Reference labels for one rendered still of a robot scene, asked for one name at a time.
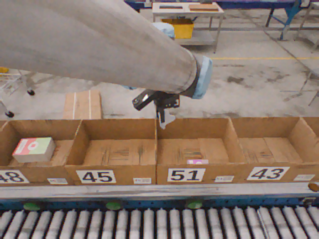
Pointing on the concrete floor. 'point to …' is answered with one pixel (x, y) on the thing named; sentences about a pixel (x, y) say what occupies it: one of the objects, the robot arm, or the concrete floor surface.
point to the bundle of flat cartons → (82, 105)
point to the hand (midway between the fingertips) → (159, 121)
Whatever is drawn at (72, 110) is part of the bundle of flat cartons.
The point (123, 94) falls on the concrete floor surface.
